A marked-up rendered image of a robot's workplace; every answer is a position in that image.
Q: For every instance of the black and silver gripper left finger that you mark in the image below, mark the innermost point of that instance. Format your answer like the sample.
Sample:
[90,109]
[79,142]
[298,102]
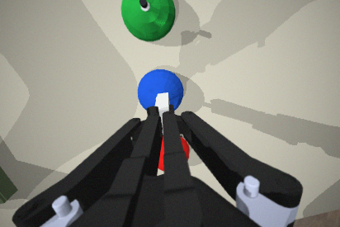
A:
[110,168]

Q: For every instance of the red bell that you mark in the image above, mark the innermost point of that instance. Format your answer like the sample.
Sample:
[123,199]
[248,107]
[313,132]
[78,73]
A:
[185,147]

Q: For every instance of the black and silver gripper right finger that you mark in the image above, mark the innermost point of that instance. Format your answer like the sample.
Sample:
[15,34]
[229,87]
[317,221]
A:
[267,195]

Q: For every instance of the green bell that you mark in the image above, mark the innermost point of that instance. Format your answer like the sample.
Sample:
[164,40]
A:
[148,21]

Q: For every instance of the blue dome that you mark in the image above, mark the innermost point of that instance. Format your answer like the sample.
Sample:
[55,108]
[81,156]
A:
[160,81]

